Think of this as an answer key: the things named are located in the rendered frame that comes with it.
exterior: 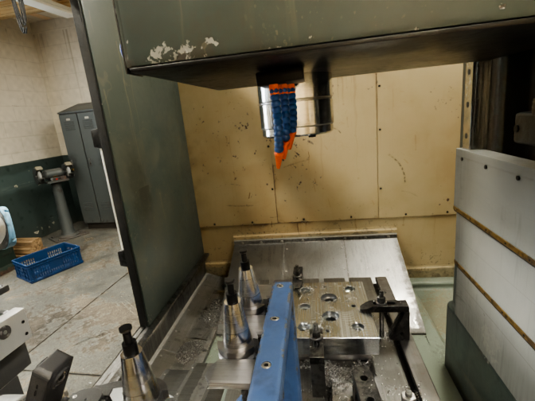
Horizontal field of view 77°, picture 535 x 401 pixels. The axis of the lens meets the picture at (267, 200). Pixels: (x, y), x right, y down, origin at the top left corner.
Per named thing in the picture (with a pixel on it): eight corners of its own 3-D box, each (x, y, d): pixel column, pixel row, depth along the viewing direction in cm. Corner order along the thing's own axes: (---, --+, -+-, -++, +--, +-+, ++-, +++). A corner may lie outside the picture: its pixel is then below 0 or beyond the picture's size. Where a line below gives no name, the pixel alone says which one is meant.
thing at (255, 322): (221, 336, 56) (220, 332, 56) (229, 318, 61) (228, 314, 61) (263, 336, 55) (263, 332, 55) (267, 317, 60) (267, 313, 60)
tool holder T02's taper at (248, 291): (259, 308, 60) (254, 274, 59) (235, 307, 61) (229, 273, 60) (264, 294, 64) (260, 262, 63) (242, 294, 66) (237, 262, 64)
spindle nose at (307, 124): (332, 134, 66) (329, 68, 63) (253, 140, 70) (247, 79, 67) (335, 129, 81) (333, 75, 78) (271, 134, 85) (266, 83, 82)
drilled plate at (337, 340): (289, 354, 89) (287, 337, 88) (294, 296, 117) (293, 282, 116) (379, 354, 86) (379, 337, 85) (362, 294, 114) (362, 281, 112)
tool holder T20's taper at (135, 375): (153, 410, 41) (142, 364, 39) (117, 412, 41) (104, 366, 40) (165, 381, 45) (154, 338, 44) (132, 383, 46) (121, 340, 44)
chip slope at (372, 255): (205, 363, 135) (195, 305, 129) (239, 281, 200) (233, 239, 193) (441, 364, 123) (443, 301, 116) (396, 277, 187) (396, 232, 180)
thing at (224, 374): (201, 390, 46) (200, 385, 45) (212, 361, 51) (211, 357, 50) (251, 391, 45) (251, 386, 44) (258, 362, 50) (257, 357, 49)
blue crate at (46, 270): (30, 285, 369) (25, 266, 364) (14, 278, 393) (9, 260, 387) (86, 262, 419) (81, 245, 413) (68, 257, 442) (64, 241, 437)
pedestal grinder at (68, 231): (56, 243, 503) (37, 167, 474) (48, 239, 527) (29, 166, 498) (89, 233, 536) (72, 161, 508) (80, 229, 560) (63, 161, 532)
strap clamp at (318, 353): (312, 397, 80) (308, 342, 76) (312, 358, 93) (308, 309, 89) (326, 397, 80) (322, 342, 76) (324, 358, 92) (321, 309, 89)
